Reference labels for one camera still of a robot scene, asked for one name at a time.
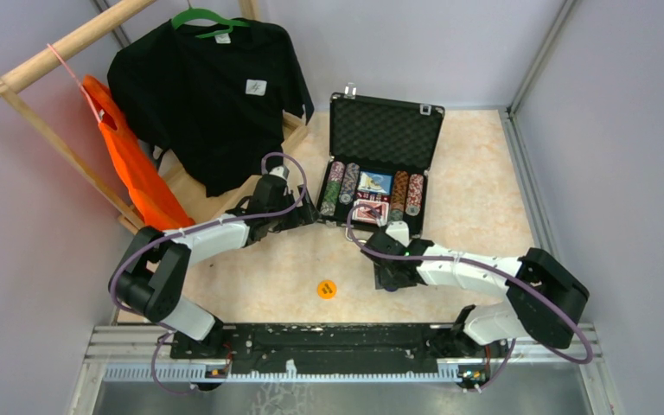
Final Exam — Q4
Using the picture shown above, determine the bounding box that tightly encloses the red white chip stack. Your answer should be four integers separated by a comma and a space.
405, 174, 425, 216

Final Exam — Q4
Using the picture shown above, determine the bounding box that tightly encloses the red black triangle marker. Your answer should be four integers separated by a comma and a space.
359, 203, 388, 226

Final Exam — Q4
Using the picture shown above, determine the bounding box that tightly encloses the orange round dealer button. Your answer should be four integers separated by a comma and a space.
316, 280, 337, 299

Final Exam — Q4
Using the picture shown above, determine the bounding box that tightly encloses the blue playing card box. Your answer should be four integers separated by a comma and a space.
357, 171, 393, 195

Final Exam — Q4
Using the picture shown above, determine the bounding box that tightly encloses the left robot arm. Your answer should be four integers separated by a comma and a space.
108, 169, 318, 351

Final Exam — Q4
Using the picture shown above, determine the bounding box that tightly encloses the purple blue chip stack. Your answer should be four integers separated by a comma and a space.
338, 163, 360, 204

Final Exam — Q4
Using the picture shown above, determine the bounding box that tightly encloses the clear round button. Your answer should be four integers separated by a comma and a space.
365, 174, 391, 195

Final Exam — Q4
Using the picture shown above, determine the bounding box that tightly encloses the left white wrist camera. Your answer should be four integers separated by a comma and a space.
269, 165, 290, 181

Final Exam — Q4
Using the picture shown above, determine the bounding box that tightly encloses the black t-shirt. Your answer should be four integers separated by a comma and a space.
107, 19, 314, 197

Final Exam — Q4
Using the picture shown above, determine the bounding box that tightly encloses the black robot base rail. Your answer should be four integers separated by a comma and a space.
170, 323, 506, 375

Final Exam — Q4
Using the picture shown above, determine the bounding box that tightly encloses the green clothes hanger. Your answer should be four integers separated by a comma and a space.
170, 7, 250, 39

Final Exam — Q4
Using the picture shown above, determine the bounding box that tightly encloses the red playing card deck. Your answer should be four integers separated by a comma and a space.
352, 200, 390, 226

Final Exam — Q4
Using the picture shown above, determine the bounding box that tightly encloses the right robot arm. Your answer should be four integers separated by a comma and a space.
359, 227, 590, 355

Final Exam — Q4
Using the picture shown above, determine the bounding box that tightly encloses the black aluminium poker case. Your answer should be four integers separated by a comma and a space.
316, 91, 445, 237

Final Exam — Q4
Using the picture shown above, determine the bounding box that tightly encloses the green grey chip stack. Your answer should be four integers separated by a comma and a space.
320, 161, 345, 216

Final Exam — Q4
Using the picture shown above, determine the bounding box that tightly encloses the orange black chip stack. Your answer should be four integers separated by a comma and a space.
388, 171, 409, 221

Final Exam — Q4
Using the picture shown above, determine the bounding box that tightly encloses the wooden clothes rack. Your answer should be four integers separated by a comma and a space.
0, 0, 310, 233

